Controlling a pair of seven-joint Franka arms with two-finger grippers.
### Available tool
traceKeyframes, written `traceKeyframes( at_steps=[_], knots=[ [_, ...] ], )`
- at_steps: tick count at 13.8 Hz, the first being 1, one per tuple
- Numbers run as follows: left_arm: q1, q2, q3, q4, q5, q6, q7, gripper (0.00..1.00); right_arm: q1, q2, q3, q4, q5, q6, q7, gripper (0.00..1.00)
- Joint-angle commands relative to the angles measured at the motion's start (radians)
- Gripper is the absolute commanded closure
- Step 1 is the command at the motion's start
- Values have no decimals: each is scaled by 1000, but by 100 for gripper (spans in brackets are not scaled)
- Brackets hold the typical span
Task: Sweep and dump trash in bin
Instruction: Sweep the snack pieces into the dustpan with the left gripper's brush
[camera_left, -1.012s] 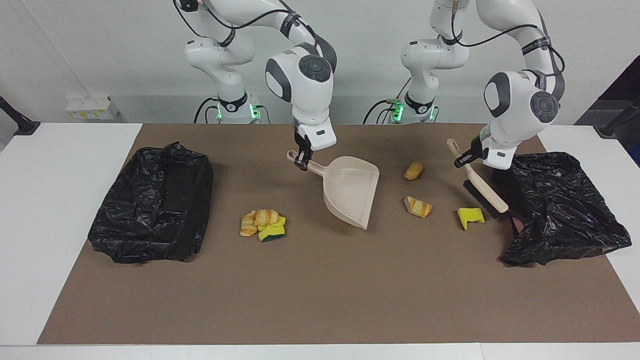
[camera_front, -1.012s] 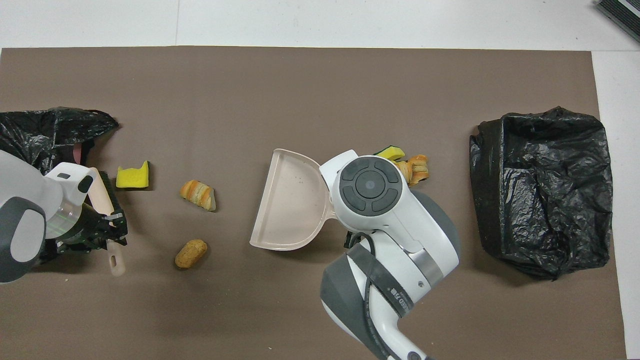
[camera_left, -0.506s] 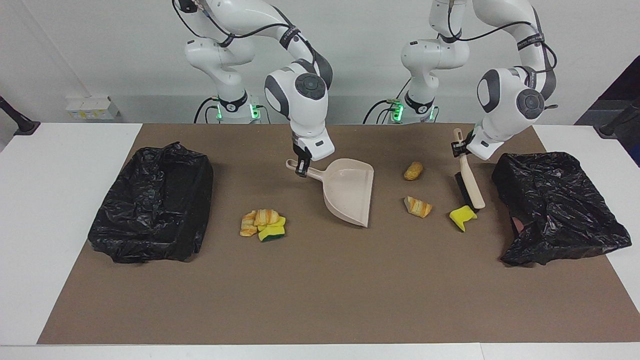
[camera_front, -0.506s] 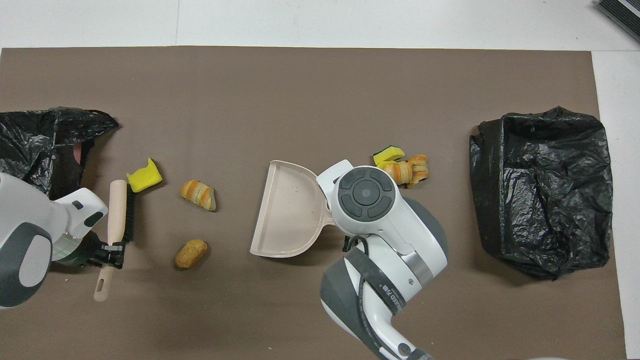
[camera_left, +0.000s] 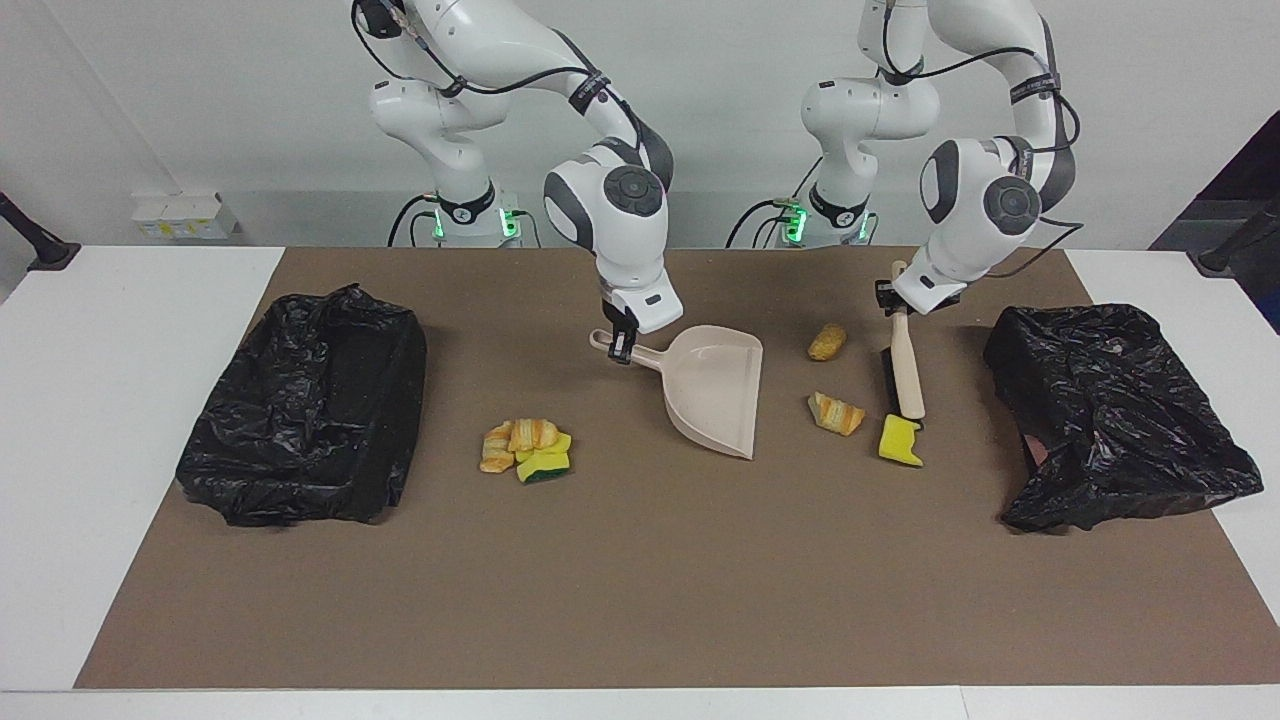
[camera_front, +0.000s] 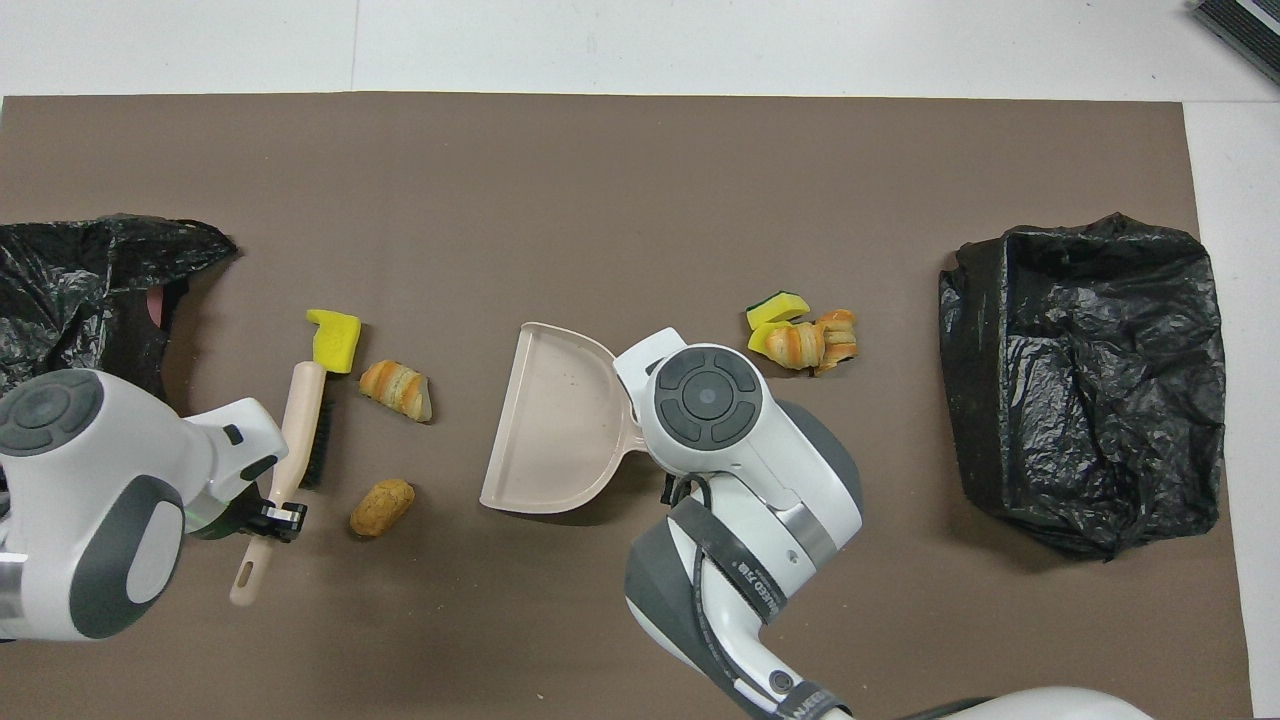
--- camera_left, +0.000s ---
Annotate dark cabinet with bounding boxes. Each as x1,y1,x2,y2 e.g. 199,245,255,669
1150,108,1280,251

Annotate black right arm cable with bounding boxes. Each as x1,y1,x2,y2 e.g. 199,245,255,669
350,0,646,151

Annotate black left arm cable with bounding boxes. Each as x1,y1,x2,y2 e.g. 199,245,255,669
860,0,1088,279

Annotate black base power cable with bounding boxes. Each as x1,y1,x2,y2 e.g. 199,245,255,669
725,195,801,249
388,193,441,248

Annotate black bag lined pink bin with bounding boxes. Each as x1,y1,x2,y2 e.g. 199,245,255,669
982,303,1265,534

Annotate beige plastic dustpan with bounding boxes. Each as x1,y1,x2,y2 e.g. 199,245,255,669
589,324,765,462

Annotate yellow green sponge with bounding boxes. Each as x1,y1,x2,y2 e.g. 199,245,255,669
513,432,574,485

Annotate brown table mat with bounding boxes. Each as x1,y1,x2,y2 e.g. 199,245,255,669
73,247,1280,691

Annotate white wall socket box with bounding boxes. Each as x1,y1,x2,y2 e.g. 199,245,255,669
132,192,241,241

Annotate beige hand brush black bristles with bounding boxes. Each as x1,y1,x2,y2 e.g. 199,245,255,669
878,260,928,426

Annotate plain yellow sponge piece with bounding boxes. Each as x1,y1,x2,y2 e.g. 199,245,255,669
878,414,926,469

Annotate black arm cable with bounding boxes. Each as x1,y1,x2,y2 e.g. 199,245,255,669
860,0,1088,279
350,0,646,151

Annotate black stand foot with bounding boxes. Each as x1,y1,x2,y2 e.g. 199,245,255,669
1188,195,1280,278
0,190,81,273

